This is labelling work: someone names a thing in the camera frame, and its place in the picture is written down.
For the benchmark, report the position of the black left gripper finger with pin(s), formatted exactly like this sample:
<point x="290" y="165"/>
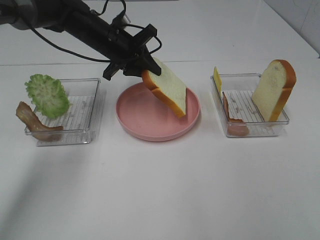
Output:
<point x="134" y="68"/>
<point x="146" y="62"/>

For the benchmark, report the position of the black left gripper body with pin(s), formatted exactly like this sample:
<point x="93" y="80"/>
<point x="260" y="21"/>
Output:
<point x="127" y="48"/>

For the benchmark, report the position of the bread slice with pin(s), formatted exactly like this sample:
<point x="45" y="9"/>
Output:
<point x="167" y="87"/>
<point x="274" y="88"/>

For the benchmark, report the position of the yellow cheese slice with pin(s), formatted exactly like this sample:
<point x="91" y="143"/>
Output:
<point x="217" y="81"/>

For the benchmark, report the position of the green lettuce leaf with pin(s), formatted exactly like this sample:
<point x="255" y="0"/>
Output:
<point x="48" y="95"/>

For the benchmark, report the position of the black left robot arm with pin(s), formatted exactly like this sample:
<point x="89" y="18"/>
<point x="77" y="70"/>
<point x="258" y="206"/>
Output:
<point x="72" y="16"/>

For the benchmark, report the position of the pink round plate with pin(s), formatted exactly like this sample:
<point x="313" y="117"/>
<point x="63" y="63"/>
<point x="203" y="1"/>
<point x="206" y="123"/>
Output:
<point x="145" y="117"/>

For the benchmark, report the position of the clear left plastic tray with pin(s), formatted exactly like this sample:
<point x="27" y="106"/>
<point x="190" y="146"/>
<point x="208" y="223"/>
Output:
<point x="81" y="123"/>

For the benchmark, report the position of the clear plastic tray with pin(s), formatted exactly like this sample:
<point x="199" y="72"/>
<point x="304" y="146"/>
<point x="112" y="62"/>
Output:
<point x="81" y="123"/>
<point x="238" y="89"/>

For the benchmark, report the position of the clear right plastic tray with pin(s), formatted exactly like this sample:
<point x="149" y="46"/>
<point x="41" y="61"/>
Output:
<point x="238" y="89"/>

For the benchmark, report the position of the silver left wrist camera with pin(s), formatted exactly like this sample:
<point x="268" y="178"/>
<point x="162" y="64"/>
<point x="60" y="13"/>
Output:
<point x="121" y="21"/>

